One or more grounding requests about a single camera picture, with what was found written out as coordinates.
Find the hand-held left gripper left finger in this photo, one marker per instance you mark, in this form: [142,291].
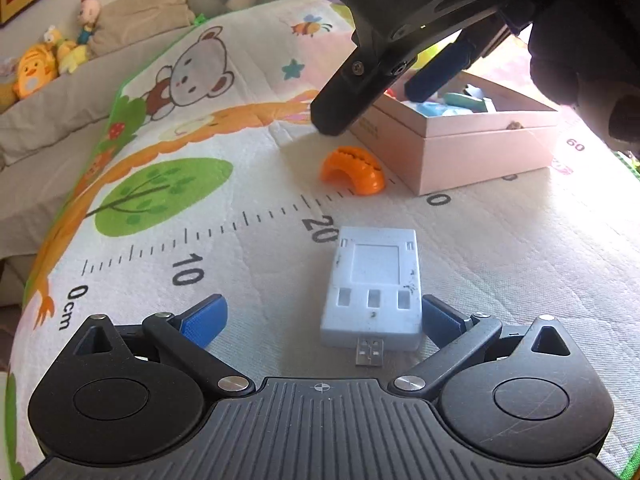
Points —
[202,320]

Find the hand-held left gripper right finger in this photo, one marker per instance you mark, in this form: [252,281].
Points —
[440,317]

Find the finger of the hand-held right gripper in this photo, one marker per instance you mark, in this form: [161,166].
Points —
[435,72]
[350,95]

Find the white USB adapter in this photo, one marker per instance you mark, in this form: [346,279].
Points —
[372,280]

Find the pink storage box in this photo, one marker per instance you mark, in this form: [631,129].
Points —
[480,155]

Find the person's right hand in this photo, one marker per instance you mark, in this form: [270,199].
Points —
[590,55]

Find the light blue packet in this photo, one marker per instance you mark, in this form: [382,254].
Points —
[425,109]

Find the teal plastic toy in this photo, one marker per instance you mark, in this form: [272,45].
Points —
[470,102]

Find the orange ridged arch toy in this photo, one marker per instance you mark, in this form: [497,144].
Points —
[357,170]

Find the cartoon printed play mat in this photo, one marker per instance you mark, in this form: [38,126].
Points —
[225,210]

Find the beige pillow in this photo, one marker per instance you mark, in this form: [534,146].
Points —
[145,15]

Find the red hat doll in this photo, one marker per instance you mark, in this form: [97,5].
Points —
[87,17]

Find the pale yellow plush toy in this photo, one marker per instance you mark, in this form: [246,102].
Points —
[72,57]

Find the yellow cushion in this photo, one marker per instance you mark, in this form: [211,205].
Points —
[6,97]

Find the white yellow duck plush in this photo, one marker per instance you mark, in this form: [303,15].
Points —
[54,40]

